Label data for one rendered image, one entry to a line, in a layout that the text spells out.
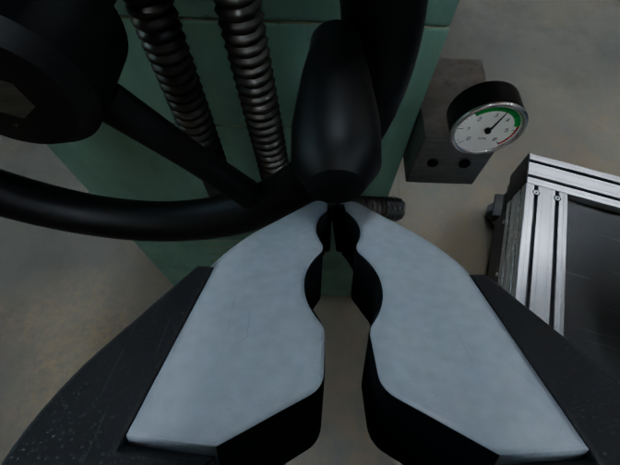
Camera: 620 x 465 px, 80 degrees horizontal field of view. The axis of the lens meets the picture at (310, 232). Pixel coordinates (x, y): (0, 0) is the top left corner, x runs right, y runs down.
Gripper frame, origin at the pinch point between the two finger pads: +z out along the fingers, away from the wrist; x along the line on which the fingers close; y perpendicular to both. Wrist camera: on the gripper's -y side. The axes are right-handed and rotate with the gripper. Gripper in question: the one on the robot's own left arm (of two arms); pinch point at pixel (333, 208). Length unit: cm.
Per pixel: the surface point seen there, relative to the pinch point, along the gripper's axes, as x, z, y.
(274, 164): -3.5, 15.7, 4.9
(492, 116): 14.2, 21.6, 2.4
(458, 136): 12.2, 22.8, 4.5
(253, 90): -4.4, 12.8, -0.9
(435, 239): 34, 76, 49
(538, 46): 83, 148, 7
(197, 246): -22, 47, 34
